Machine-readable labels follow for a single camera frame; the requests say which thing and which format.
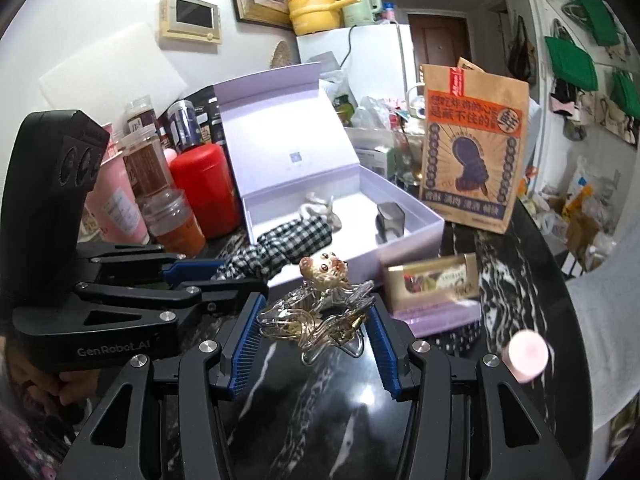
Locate clear plastic bag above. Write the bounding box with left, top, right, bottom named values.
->
left=357, top=95, right=397, bottom=129

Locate small brown lidded jar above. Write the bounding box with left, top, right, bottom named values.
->
left=125, top=96, right=160, bottom=133

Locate black hanging bag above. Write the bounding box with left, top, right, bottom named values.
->
left=509, top=16, right=534, bottom=85

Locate wall intercom panel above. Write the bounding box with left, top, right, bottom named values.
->
left=160, top=0, right=223, bottom=45

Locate person's left hand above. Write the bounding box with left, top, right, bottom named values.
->
left=47, top=367, right=101, bottom=411

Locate brown printed paper bag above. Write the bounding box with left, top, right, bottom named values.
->
left=417, top=57, right=531, bottom=235

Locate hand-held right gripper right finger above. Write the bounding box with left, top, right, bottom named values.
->
left=369, top=309, right=565, bottom=480

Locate pearl wavy hair clip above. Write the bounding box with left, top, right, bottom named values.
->
left=299, top=191, right=342, bottom=231

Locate yellow pot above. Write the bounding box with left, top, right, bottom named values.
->
left=287, top=0, right=347, bottom=37

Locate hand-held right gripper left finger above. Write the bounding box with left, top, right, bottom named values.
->
left=64, top=293, right=267, bottom=480

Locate clear bear hair claw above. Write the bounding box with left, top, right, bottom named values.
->
left=256, top=255, right=377, bottom=366

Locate brown door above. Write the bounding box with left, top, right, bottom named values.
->
left=407, top=12, right=472, bottom=83

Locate pink round compact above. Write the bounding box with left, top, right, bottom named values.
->
left=502, top=331, right=550, bottom=384

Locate white board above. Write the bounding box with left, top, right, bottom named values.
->
left=39, top=22, right=189, bottom=117

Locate floral patterned clothing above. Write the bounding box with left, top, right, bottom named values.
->
left=0, top=400, right=76, bottom=480

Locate chair with pale blue cover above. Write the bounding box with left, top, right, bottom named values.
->
left=565, top=225, right=640, bottom=461

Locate pile of plastic bags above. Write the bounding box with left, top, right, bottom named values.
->
left=520, top=155, right=621, bottom=277

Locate gold window box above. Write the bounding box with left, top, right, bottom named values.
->
left=382, top=254, right=479, bottom=317

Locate black white gingham scrunchie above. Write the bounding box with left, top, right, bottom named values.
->
left=210, top=217, right=334, bottom=282

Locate small purple box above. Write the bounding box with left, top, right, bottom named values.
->
left=390, top=302, right=483, bottom=339

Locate pink tube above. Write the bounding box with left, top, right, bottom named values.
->
left=82, top=147, right=151, bottom=247

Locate dark blue can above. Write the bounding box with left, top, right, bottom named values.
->
left=167, top=100, right=202, bottom=151

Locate black polka dot scrunchie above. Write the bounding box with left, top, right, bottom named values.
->
left=430, top=330, right=483, bottom=361

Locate clear jar with orange contents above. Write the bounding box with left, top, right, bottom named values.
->
left=141, top=189, right=207, bottom=257

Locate pale green electric kettle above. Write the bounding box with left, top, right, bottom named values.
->
left=338, top=0, right=383, bottom=28

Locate green tote bag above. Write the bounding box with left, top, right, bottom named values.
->
left=544, top=36, right=599, bottom=92
left=611, top=71, right=640, bottom=121
left=572, top=0, right=621, bottom=46

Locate red canister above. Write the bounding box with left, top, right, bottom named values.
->
left=169, top=143, right=242, bottom=240

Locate woven round fan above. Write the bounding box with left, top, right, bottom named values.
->
left=270, top=42, right=294, bottom=69

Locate black carton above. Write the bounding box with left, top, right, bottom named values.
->
left=182, top=85, right=227, bottom=147

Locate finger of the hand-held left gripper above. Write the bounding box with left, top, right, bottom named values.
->
left=25, top=279, right=271, bottom=336
left=80, top=243, right=231, bottom=284

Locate small white carton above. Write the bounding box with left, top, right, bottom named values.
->
left=352, top=127, right=401, bottom=181

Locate clear jar with brown spice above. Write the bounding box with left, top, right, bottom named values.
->
left=121, top=126, right=176, bottom=201

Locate white water bottle with handle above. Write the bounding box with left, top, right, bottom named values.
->
left=405, top=85, right=429, bottom=122

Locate green bottle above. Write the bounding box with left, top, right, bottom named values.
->
left=334, top=94, right=359, bottom=127

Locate white fridge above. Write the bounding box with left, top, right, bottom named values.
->
left=296, top=23, right=418, bottom=111

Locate lilac gift box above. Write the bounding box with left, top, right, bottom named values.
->
left=212, top=62, right=446, bottom=293

